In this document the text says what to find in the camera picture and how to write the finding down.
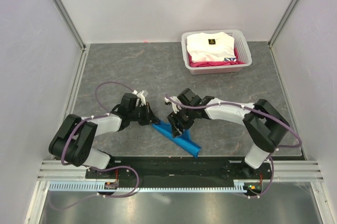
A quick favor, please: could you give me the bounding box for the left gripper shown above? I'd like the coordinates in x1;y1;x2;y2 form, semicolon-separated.
128;102;160;126

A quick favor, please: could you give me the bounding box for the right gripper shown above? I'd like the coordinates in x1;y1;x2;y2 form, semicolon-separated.
166;106;195;138

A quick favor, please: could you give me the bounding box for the blue cloth napkin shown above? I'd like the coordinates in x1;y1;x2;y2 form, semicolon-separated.
152;120;201;158

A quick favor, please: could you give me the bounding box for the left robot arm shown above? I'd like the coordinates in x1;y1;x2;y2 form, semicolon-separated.
48;90;160;178

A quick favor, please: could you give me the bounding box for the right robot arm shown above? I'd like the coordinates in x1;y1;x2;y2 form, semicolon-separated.
164;88;290;179

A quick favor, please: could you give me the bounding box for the pink folded cloth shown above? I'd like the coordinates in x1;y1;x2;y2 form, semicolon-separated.
189;48;245;67

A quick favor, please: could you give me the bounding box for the white folded shirt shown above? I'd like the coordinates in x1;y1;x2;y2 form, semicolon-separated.
186;32;236;63

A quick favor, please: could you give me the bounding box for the white plastic basket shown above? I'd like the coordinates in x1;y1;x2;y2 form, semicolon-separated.
181;29;252;75

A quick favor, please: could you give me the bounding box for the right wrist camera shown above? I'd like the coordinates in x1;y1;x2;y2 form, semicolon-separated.
164;96;182;114

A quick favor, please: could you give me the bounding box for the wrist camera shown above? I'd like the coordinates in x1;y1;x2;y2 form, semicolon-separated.
132;90;148;106
164;96;182;114

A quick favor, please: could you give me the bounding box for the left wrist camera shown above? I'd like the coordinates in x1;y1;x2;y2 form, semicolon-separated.
132;90;148;106

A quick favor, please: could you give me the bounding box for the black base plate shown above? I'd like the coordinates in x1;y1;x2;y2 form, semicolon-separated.
86;156;272;180

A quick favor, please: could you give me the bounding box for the slotted cable duct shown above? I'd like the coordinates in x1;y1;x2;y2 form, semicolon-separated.
49;181;248;193

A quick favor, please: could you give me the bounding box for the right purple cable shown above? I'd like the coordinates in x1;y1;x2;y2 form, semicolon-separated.
164;94;303;200

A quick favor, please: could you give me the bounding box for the left aluminium frame post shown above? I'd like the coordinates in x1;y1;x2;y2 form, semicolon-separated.
52;0;86;50

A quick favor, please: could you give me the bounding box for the aluminium frame post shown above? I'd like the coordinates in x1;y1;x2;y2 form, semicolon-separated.
268;0;300;48
52;0;86;50

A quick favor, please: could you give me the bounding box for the right aluminium frame post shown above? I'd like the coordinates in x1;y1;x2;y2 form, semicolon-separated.
268;0;300;48

